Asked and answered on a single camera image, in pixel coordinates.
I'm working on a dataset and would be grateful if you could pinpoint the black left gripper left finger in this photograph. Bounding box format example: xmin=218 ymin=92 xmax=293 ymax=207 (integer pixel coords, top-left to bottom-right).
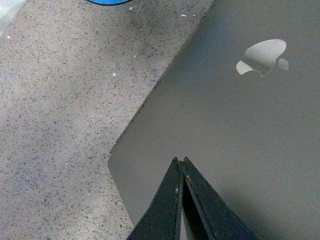
xmin=127 ymin=157 xmax=184 ymax=240

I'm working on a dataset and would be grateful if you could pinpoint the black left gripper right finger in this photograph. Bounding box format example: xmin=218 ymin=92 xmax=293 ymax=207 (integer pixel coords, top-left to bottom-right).
xmin=182 ymin=157 xmax=257 ymax=240

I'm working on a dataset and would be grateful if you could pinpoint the grey laptop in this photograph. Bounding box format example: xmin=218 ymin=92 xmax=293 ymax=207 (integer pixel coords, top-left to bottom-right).
xmin=108 ymin=0 xmax=320 ymax=240

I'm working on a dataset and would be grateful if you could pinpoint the blue desk lamp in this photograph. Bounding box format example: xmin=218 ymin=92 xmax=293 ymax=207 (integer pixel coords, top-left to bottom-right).
xmin=88 ymin=0 xmax=130 ymax=6

